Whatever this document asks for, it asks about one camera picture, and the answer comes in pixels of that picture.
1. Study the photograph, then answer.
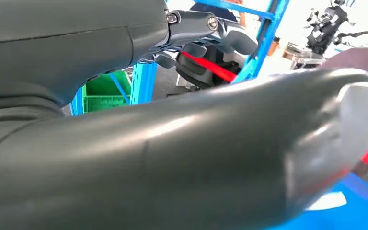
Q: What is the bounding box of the green plastic crate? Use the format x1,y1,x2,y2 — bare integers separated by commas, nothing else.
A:
81,69,133,114

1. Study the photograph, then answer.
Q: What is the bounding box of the black stanchion post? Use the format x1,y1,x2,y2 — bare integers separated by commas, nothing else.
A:
174,44,240,90

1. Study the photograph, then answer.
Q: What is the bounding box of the dark robot with cables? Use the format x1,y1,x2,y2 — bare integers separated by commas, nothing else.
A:
304,0,368,69

